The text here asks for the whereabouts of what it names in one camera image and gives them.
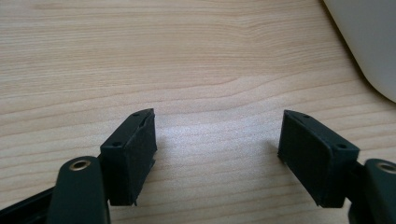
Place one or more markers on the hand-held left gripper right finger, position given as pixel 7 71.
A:
pixel 314 155

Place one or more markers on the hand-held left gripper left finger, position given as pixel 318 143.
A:
pixel 129 161

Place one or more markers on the white plastic basin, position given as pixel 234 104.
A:
pixel 373 37

